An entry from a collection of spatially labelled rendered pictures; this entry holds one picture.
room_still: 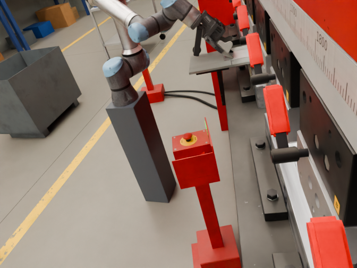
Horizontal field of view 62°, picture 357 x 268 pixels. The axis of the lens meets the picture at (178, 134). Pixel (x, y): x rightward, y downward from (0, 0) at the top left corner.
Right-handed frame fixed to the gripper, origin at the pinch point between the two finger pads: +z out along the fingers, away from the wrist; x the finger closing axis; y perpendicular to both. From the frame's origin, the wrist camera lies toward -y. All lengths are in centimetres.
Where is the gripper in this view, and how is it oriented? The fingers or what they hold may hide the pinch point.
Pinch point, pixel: (229, 54)
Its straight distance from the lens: 131.6
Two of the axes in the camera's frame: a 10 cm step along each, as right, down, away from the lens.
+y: 5.8, -6.0, -5.5
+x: 1.3, -6.0, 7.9
